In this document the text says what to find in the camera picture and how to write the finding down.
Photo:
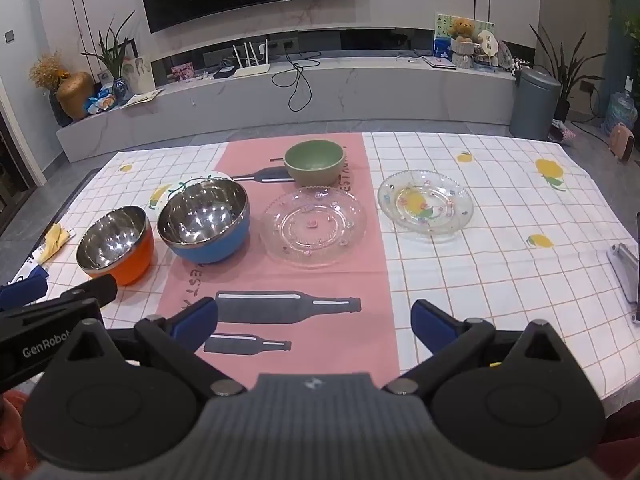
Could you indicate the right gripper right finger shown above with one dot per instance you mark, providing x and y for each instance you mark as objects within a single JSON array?
[{"x": 453, "y": 343}]

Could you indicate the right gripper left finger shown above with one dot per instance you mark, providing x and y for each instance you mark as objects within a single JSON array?
[{"x": 170, "y": 345}]

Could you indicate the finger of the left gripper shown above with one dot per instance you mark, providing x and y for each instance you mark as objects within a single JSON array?
[{"x": 23, "y": 292}]

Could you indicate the blue steel bowl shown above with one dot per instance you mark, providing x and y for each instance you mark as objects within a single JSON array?
[{"x": 206, "y": 222}]

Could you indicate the white painted ceramic plate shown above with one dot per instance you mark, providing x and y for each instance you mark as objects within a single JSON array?
[{"x": 170, "y": 190}]

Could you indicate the large clear glass plate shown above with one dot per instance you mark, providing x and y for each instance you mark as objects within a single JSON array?
[{"x": 312, "y": 227}]

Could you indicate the green ceramic bowl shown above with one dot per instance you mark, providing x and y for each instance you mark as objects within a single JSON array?
[{"x": 315, "y": 162}]

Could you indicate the yellow cloth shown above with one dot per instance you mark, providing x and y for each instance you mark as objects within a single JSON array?
[{"x": 54, "y": 240}]

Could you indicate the small clear glass plate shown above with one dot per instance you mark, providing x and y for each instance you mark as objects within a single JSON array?
[{"x": 425, "y": 203}]

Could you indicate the checkered lemon tablecloth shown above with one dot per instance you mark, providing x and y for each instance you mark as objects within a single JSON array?
[{"x": 536, "y": 247}]

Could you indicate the silver phone stand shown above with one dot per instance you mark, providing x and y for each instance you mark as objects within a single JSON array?
[{"x": 626, "y": 268}]

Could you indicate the golden vase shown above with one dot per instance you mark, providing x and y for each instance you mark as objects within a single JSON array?
[{"x": 73, "y": 93}]

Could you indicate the grey tv bench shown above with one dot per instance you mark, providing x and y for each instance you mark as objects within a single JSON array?
[{"x": 324, "y": 90}]

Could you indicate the potted green plant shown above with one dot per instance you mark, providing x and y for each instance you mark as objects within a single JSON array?
[{"x": 111, "y": 53}]

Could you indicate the grey trash bin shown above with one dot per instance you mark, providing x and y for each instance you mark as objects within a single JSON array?
[{"x": 534, "y": 104}]

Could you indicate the pink stool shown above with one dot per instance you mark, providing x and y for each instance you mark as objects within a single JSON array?
[{"x": 621, "y": 142}]

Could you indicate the white wifi router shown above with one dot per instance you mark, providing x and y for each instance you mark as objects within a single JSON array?
[{"x": 251, "y": 60}]

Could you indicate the water bottle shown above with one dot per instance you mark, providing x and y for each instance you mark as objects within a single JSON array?
[{"x": 621, "y": 110}]

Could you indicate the right corner potted plant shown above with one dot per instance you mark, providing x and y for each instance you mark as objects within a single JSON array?
[{"x": 565, "y": 68}]

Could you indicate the teddy bear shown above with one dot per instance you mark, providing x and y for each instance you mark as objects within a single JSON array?
[{"x": 462, "y": 30}]

